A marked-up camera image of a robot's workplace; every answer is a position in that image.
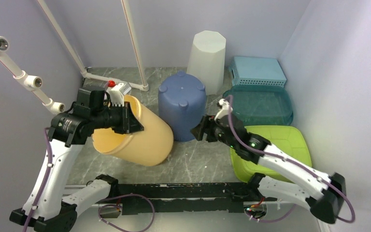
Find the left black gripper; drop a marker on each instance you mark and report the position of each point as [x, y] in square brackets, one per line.
[128, 123]

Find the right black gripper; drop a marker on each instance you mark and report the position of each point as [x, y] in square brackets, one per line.
[198, 131]

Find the beige bucket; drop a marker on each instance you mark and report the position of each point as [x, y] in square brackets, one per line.
[149, 147]

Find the blue bucket rim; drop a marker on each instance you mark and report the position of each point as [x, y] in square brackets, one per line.
[181, 104]

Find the teal transparent tub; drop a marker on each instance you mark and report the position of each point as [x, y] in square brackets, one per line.
[261, 105]

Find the translucent white bucket liner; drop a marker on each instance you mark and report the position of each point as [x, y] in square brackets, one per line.
[207, 60]

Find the light blue perforated basket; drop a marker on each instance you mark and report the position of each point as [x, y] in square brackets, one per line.
[256, 71]

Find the lime green tub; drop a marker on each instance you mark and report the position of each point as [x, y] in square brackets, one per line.
[287, 138]

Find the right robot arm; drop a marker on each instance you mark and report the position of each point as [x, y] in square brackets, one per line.
[322, 194]

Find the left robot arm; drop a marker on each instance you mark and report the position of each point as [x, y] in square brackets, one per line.
[47, 210]

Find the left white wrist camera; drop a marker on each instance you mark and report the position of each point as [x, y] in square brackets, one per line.
[117, 91]

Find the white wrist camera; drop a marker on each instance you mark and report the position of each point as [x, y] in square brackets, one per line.
[224, 109]
[117, 91]

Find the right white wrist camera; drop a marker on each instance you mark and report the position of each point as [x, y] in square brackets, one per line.
[224, 109]

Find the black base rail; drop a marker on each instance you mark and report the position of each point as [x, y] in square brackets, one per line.
[232, 197]

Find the white PVC pipe frame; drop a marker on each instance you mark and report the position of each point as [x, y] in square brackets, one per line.
[39, 70]

